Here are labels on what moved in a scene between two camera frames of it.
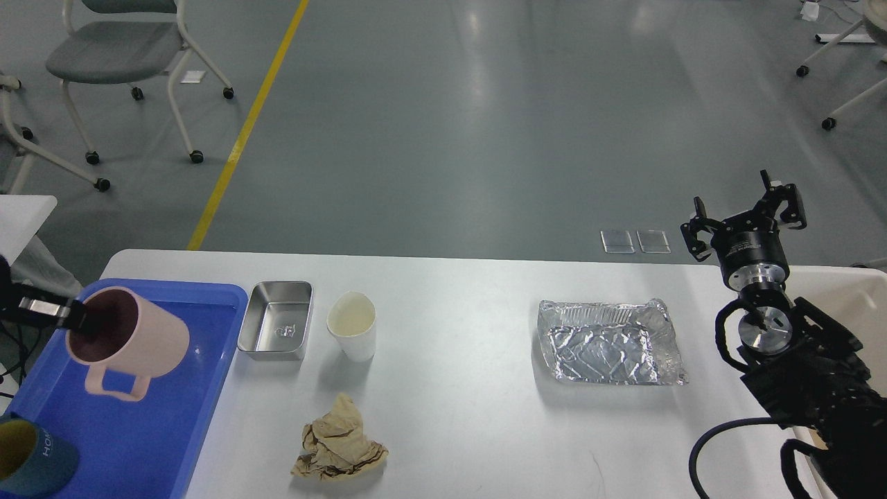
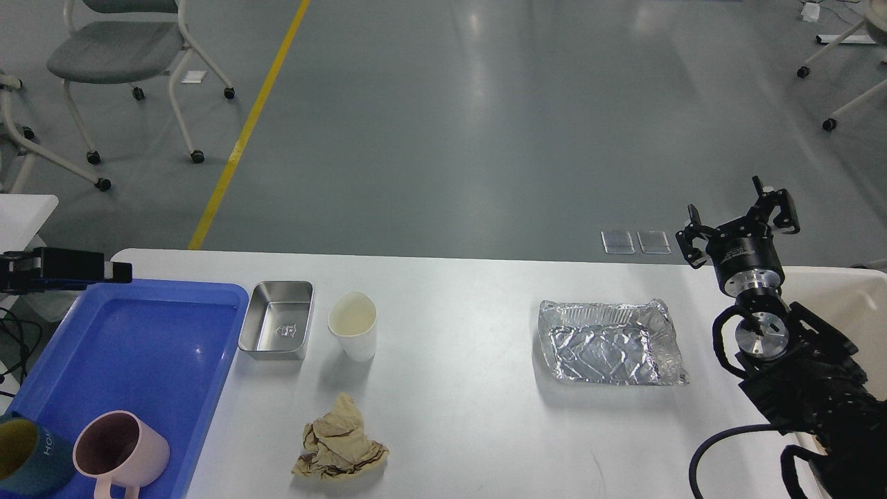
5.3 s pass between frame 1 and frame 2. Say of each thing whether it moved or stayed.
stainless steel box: stayed
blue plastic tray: stayed
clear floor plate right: stayed
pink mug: moved
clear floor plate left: stayed
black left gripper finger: moved
